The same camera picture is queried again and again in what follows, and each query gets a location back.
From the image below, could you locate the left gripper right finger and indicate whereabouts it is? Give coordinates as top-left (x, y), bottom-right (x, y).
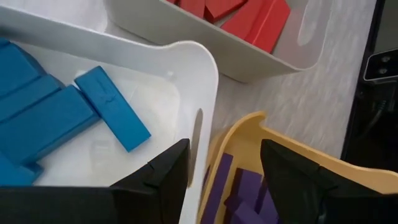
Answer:
top-left (260, 139), bottom-right (383, 224)

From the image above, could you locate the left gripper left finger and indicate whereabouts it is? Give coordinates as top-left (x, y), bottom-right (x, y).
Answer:
top-left (110, 138), bottom-right (191, 224)

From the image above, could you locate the orange plastic bin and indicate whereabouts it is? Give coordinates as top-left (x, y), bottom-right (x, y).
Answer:
top-left (196, 111), bottom-right (398, 224)

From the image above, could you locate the purple block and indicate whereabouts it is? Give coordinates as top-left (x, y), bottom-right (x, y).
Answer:
top-left (231, 201), bottom-right (265, 224)
top-left (200, 152), bottom-right (234, 224)
top-left (223, 167), bottom-right (264, 215)
top-left (256, 183), bottom-right (280, 224)

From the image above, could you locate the white plastic bin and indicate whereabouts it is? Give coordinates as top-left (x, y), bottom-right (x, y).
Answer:
top-left (0, 0), bottom-right (220, 224)

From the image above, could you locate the grey plastic bin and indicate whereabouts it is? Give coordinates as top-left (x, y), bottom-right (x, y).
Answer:
top-left (105, 0), bottom-right (334, 84)

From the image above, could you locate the red block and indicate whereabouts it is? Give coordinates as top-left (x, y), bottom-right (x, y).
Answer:
top-left (220, 0), bottom-right (269, 40)
top-left (177, 0), bottom-right (206, 19)
top-left (203, 0), bottom-right (249, 24)
top-left (244, 0), bottom-right (292, 54)

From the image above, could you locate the black camera cable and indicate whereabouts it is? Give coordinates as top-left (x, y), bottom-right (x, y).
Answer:
top-left (362, 99), bottom-right (389, 138)

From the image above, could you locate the silver depth camera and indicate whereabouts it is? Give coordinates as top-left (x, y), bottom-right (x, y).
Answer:
top-left (363, 48), bottom-right (398, 83)

